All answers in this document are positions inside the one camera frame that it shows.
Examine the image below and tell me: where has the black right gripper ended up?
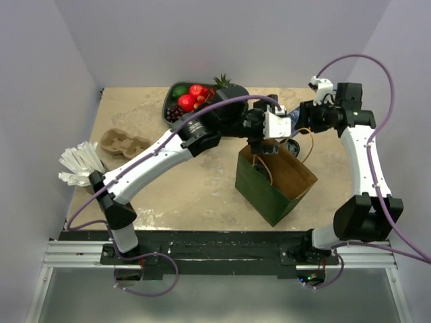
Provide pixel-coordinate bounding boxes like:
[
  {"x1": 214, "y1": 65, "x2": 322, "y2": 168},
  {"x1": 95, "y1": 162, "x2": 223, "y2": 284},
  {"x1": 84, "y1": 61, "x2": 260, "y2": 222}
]
[{"x1": 294, "y1": 98, "x2": 339, "y2": 135}]

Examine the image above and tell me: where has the brown and green paper bag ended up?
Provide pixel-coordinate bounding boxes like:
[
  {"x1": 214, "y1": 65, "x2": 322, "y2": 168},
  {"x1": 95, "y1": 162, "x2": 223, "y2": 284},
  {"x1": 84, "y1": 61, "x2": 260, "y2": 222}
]
[{"x1": 235, "y1": 144, "x2": 318, "y2": 226}]

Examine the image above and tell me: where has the black plastic cup lid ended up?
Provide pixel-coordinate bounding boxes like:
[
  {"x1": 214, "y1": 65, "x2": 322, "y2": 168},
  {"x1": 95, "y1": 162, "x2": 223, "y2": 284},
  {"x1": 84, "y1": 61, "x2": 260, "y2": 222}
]
[{"x1": 253, "y1": 163, "x2": 271, "y2": 182}]

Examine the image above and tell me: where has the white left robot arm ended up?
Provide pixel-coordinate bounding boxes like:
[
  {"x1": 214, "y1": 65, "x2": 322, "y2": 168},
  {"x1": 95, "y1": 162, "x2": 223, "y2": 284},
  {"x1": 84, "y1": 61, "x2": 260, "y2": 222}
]
[{"x1": 89, "y1": 85, "x2": 291, "y2": 264}]

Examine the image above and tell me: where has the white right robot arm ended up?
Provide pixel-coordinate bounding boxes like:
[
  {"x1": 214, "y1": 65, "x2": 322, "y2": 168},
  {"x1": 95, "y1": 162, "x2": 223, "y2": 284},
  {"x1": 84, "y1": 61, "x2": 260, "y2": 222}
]
[{"x1": 295, "y1": 77, "x2": 403, "y2": 264}]

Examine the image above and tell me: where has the blue card packet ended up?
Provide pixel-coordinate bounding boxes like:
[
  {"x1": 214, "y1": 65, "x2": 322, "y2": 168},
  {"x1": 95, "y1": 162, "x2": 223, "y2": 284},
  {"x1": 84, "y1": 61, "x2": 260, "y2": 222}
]
[{"x1": 288, "y1": 108, "x2": 300, "y2": 130}]

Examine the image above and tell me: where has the stack of black lids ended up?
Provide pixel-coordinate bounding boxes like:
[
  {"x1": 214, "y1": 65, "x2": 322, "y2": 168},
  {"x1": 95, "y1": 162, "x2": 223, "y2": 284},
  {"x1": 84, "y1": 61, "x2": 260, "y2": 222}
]
[{"x1": 279, "y1": 139, "x2": 300, "y2": 157}]

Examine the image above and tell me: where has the orange pineapple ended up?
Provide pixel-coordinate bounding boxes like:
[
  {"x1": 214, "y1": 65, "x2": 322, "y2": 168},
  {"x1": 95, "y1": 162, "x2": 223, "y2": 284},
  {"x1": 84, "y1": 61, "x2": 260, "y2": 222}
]
[{"x1": 213, "y1": 73, "x2": 232, "y2": 89}]

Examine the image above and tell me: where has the red lychee bunch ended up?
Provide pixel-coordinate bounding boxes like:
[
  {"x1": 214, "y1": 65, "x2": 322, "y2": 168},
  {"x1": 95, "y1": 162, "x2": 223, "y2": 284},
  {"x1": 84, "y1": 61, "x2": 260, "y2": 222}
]
[{"x1": 193, "y1": 87, "x2": 215, "y2": 110}]

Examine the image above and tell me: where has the red apple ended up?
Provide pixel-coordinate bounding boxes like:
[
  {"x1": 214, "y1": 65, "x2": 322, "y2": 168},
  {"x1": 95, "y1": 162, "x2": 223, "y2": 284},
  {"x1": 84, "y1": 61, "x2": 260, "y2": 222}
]
[
  {"x1": 177, "y1": 94, "x2": 196, "y2": 112},
  {"x1": 189, "y1": 84, "x2": 209, "y2": 99}
]

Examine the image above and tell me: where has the dark purple grape bunch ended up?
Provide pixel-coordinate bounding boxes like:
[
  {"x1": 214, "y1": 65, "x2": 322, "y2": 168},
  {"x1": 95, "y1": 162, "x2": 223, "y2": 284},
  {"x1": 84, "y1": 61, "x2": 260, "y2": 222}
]
[{"x1": 165, "y1": 105, "x2": 185, "y2": 123}]

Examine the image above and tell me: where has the green lime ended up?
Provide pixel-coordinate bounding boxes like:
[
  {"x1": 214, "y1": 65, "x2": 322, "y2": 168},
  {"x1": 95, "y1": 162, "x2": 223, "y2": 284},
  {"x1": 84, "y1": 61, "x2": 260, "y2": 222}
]
[{"x1": 172, "y1": 85, "x2": 189, "y2": 100}]

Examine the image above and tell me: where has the dark grey fruit tray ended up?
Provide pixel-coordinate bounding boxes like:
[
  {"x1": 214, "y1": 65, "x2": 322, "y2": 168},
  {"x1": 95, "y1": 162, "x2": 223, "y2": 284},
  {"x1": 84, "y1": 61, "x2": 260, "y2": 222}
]
[{"x1": 162, "y1": 81, "x2": 236, "y2": 128}]

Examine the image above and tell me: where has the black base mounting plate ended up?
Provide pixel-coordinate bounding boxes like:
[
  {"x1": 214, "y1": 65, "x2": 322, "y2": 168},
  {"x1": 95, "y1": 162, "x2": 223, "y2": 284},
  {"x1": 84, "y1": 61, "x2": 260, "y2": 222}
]
[{"x1": 59, "y1": 230, "x2": 375, "y2": 281}]

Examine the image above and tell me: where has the stack of pulp carriers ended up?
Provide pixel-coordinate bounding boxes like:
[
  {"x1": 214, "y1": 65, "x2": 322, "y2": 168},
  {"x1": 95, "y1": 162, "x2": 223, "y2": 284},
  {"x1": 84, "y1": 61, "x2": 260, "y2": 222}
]
[{"x1": 98, "y1": 129, "x2": 152, "y2": 159}]

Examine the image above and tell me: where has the white wrapped straws bundle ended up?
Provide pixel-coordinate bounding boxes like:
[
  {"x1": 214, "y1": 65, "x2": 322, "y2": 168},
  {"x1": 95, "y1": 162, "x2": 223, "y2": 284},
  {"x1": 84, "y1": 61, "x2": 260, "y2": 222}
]
[{"x1": 58, "y1": 141, "x2": 107, "y2": 187}]

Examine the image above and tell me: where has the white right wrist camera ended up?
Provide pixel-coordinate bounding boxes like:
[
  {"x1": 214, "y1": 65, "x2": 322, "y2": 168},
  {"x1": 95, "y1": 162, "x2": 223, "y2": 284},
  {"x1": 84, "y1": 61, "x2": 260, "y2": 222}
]
[{"x1": 308, "y1": 76, "x2": 335, "y2": 106}]

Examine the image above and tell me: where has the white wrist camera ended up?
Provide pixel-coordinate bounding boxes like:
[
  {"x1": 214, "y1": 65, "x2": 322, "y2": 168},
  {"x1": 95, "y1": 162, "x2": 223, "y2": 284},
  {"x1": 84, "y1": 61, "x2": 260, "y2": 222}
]
[
  {"x1": 308, "y1": 76, "x2": 335, "y2": 106},
  {"x1": 263, "y1": 104, "x2": 292, "y2": 139}
]

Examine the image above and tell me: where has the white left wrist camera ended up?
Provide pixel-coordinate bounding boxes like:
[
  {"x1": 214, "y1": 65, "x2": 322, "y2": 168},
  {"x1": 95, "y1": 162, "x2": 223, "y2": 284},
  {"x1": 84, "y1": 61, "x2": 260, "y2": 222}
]
[{"x1": 263, "y1": 104, "x2": 292, "y2": 139}]

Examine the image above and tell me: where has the aluminium frame rail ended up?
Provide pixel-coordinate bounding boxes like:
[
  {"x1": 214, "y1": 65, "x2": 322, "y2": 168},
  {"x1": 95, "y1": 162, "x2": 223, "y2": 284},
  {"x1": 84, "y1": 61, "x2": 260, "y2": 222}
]
[{"x1": 42, "y1": 240, "x2": 399, "y2": 270}]

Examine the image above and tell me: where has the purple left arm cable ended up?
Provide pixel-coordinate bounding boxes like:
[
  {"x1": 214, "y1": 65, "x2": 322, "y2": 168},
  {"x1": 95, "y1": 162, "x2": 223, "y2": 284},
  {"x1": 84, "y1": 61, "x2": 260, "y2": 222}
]
[{"x1": 66, "y1": 95, "x2": 286, "y2": 297}]

